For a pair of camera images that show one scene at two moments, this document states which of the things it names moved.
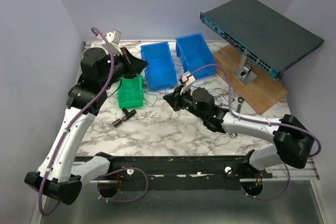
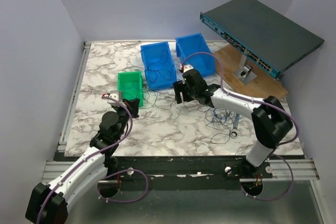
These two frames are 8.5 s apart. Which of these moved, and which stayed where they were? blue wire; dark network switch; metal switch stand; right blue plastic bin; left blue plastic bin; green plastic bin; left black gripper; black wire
Moved: blue wire; left black gripper; black wire
Stayed: dark network switch; green plastic bin; right blue plastic bin; left blue plastic bin; metal switch stand
